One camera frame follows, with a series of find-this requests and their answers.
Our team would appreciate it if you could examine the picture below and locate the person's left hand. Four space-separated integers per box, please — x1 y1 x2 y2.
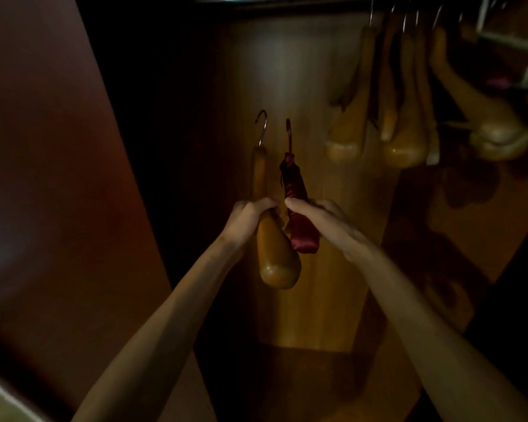
219 197 279 256

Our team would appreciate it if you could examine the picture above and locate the person's right hand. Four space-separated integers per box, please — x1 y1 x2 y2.
285 197 373 265

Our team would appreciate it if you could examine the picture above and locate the red satin padded hanger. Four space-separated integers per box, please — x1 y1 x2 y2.
279 118 321 254

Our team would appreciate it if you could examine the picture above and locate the wooden clothes hanger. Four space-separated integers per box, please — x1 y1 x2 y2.
325 0 378 164
252 110 302 290
383 8 429 169
378 4 400 144
414 11 441 166
429 6 528 161

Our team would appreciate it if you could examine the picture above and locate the person's left forearm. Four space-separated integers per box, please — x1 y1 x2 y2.
72 236 247 422

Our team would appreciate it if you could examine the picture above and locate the person's right forearm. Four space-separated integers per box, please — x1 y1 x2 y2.
353 242 528 422

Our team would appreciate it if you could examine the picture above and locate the brown wardrobe door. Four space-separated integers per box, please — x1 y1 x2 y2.
0 0 217 422

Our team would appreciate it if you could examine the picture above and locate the white clothes hanger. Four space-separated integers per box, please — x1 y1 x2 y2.
474 0 528 91

